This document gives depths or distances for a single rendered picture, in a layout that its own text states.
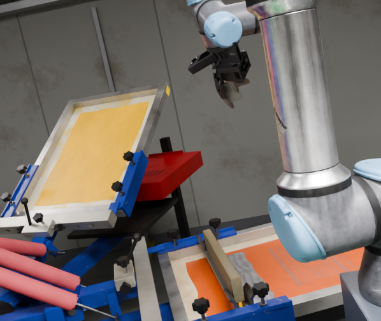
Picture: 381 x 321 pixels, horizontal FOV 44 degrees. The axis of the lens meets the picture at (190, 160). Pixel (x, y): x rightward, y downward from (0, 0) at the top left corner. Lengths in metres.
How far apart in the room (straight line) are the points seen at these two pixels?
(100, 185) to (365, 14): 3.08
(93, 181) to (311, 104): 1.50
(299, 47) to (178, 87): 3.61
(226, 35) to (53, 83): 3.51
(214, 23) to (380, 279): 0.61
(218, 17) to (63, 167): 1.39
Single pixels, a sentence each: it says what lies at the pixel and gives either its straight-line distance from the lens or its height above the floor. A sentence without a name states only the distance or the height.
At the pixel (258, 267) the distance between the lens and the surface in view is 1.60.
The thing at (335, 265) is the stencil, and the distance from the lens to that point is 1.56.
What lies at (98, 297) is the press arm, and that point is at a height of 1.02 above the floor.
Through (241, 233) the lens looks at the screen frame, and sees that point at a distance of 1.80.
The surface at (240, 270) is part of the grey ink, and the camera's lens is 1.59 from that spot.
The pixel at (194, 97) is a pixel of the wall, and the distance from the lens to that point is 4.30.
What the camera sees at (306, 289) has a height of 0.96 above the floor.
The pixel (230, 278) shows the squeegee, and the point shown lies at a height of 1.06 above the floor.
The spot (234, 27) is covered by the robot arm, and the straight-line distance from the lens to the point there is 1.08.
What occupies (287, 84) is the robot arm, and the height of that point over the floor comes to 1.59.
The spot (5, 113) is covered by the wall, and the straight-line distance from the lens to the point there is 4.68.
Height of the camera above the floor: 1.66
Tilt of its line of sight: 12 degrees down
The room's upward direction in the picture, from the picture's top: 12 degrees counter-clockwise
